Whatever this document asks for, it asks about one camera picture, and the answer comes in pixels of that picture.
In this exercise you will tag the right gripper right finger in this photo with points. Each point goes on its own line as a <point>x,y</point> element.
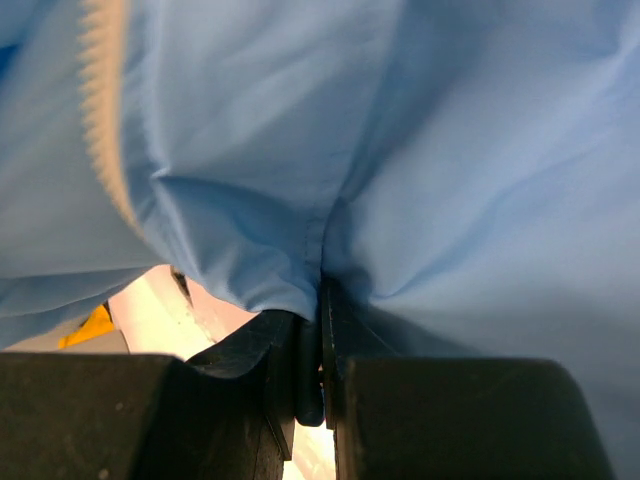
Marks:
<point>397,416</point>

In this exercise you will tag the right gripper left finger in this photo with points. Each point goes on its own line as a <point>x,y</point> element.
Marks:
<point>229,412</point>

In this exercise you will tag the light blue zip jacket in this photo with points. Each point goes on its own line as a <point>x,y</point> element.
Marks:
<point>467,170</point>

